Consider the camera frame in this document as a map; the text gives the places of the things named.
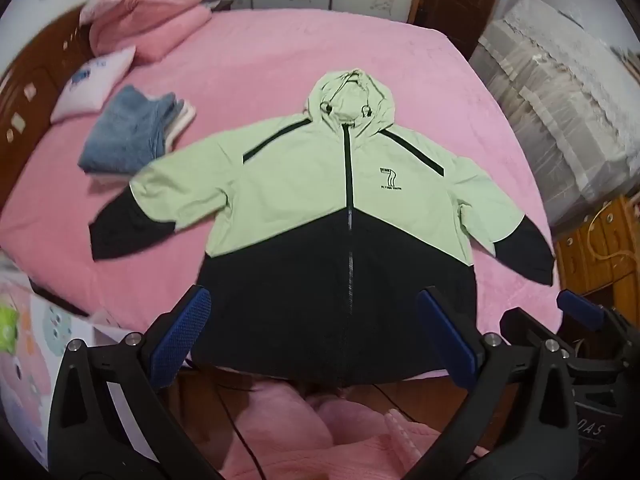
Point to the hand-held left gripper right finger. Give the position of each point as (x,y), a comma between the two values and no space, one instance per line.
(446,331)

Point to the white folded cloth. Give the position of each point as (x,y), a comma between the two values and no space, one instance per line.
(183,119)

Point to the wooden cabinet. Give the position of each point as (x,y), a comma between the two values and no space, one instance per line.
(600,255)

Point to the wooden headboard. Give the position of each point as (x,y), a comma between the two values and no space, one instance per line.
(30,100)

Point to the person's pink clothing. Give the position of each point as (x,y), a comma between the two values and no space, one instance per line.
(310,440)

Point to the pink folded quilt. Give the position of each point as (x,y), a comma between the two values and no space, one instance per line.
(150,25)

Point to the cartoon printed sheet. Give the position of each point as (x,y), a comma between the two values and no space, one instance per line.
(30,385)

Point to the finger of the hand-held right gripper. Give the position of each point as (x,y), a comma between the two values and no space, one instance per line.
(517,325)
(580,306)

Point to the white printed pillow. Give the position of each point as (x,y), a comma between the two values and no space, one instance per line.
(95,85)

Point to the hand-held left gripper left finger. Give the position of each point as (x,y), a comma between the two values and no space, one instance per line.
(181,331)

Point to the blue folded garment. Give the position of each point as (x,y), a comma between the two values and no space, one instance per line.
(125,130)

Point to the white lace covered furniture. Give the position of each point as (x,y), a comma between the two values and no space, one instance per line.
(560,100)

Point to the green and black hooded jacket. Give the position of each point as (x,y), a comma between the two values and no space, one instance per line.
(280,200)

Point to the pink bed blanket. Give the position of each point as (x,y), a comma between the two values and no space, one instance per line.
(275,60)

